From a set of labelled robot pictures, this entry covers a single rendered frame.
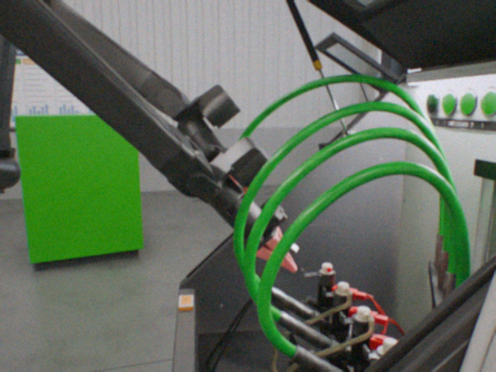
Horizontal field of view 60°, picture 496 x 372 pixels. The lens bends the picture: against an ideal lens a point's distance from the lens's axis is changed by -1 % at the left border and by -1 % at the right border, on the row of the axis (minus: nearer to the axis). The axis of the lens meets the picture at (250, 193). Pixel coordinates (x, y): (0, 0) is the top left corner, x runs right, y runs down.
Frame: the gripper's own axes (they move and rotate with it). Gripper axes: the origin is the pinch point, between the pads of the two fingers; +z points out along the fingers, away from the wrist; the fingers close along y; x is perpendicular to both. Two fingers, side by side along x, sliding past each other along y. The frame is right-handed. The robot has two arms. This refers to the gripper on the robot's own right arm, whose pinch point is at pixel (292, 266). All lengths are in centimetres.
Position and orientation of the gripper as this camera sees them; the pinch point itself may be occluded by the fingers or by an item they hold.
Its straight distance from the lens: 74.3
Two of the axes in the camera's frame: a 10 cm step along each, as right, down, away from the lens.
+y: 7.2, -6.6, -2.2
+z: 6.9, 7.3, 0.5
